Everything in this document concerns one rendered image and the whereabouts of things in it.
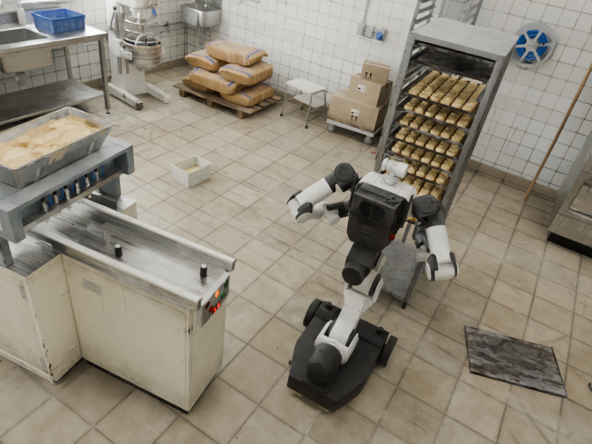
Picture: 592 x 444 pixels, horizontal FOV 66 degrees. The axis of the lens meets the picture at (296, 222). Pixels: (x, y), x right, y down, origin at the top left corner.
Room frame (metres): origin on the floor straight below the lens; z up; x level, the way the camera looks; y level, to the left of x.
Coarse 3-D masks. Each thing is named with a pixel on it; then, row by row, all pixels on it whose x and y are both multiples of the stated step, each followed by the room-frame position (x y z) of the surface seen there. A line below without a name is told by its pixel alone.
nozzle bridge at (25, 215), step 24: (120, 144) 2.00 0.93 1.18; (72, 168) 1.71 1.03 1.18; (120, 168) 1.99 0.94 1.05; (0, 192) 1.45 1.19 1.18; (24, 192) 1.48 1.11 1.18; (48, 192) 1.52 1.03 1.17; (120, 192) 2.05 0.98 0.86; (0, 216) 1.35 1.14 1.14; (24, 216) 1.48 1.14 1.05; (48, 216) 1.54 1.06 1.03; (0, 240) 1.38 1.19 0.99; (0, 264) 1.38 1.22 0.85
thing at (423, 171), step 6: (396, 156) 2.67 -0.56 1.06; (408, 162) 2.63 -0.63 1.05; (414, 162) 2.63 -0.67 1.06; (414, 168) 2.56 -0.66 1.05; (420, 168) 2.56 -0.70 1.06; (426, 168) 2.58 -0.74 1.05; (432, 168) 2.58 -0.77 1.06; (420, 174) 2.48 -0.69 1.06; (426, 174) 2.49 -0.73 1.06; (432, 174) 2.51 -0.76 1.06; (438, 174) 2.55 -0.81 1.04; (444, 174) 2.54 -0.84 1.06; (432, 180) 2.46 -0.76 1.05; (438, 180) 2.45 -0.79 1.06; (444, 180) 2.46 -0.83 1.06
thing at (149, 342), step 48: (96, 240) 1.65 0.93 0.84; (144, 240) 1.71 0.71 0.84; (96, 288) 1.47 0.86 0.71; (144, 288) 1.40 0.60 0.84; (192, 288) 1.45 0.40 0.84; (96, 336) 1.48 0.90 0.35; (144, 336) 1.39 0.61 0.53; (192, 336) 1.34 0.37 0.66; (144, 384) 1.40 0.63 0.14; (192, 384) 1.34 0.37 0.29
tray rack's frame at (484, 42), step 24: (432, 24) 2.86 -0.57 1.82; (456, 24) 3.00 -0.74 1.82; (456, 48) 2.46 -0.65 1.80; (480, 48) 2.44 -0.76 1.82; (504, 48) 2.53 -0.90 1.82; (504, 72) 2.93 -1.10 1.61; (480, 120) 2.94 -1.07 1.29; (384, 264) 2.71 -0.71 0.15; (408, 264) 2.76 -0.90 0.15; (384, 288) 2.44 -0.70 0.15
